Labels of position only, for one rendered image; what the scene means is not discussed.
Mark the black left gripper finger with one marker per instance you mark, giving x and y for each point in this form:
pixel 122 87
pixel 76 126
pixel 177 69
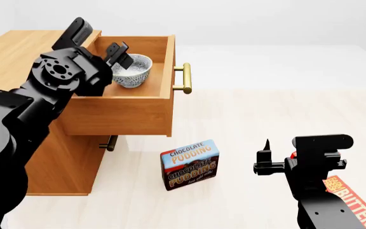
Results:
pixel 126 59
pixel 112 51

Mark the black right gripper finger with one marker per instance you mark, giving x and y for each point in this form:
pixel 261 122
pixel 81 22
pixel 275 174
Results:
pixel 333 157
pixel 264 153

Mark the patterned ceramic bowl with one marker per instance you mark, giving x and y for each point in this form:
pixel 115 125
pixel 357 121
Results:
pixel 135 71

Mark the open wooden drawer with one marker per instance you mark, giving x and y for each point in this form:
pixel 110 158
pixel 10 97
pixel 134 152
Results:
pixel 122 112

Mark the wooden cabinet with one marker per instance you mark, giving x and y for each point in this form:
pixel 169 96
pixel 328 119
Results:
pixel 8 52

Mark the red butter box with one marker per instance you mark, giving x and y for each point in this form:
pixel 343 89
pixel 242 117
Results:
pixel 354 202

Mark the chocolate pudding box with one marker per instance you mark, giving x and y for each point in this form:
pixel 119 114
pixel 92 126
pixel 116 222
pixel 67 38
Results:
pixel 189 167

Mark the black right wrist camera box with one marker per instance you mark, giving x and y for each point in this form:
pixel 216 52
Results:
pixel 322 142

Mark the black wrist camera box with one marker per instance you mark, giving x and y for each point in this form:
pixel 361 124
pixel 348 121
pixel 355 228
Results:
pixel 75 33
pixel 322 142

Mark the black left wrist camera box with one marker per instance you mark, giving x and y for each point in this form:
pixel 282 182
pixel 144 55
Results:
pixel 75 33

